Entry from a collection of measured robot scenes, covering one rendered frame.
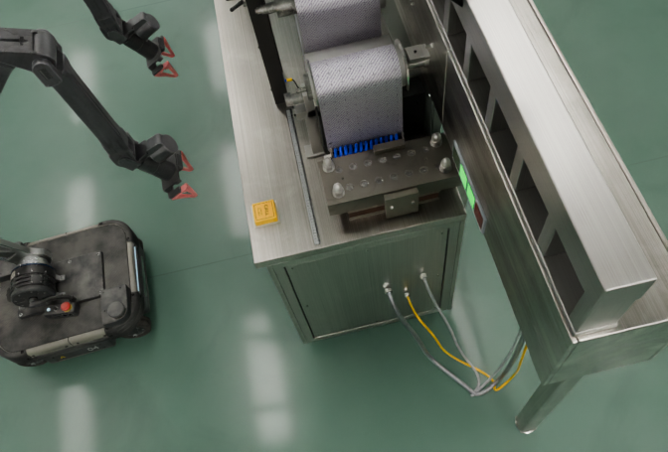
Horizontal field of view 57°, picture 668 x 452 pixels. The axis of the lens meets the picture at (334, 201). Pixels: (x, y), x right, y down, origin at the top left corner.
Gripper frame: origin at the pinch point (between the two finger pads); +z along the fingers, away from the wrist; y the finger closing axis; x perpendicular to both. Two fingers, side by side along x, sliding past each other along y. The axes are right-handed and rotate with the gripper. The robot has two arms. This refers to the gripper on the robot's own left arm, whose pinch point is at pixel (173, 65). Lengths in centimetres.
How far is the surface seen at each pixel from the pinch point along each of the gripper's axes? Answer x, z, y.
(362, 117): -51, 18, -51
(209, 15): 48, 93, 146
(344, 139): -42, 22, -50
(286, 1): -51, -7, -21
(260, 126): -12.8, 24.2, -24.0
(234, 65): -9.2, 22.1, 7.7
